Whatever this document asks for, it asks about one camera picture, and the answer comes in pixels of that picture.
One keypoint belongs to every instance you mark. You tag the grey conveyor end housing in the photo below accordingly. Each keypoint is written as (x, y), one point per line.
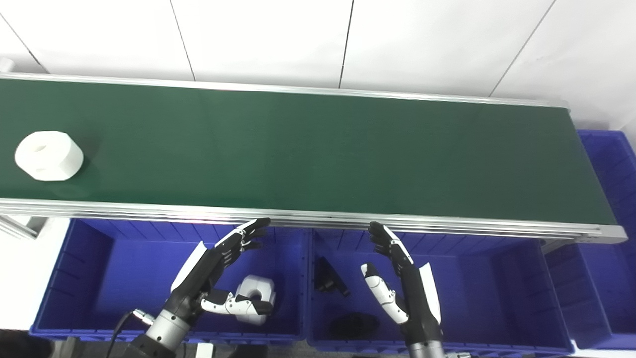
(5, 65)

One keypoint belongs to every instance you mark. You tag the aluminium conveyor support leg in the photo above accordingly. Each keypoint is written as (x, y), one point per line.
(20, 226)

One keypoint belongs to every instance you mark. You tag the black angular part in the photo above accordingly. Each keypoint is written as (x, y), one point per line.
(328, 276)

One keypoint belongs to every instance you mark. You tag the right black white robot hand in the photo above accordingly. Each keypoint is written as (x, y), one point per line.
(417, 303)

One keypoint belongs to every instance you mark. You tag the blue plastic bin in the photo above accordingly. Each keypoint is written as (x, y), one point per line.
(472, 288)
(114, 278)
(608, 278)

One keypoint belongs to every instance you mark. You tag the black rounded part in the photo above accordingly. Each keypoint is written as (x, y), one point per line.
(354, 326)

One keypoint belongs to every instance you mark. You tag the white round part with hole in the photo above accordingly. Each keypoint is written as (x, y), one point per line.
(261, 287)
(48, 155)

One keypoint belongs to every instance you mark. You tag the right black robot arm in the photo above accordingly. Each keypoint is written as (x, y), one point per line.
(426, 350)

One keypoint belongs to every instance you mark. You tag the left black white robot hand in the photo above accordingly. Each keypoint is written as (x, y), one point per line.
(203, 271)

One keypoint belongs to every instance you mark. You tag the green conveyor belt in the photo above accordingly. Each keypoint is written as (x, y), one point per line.
(318, 149)

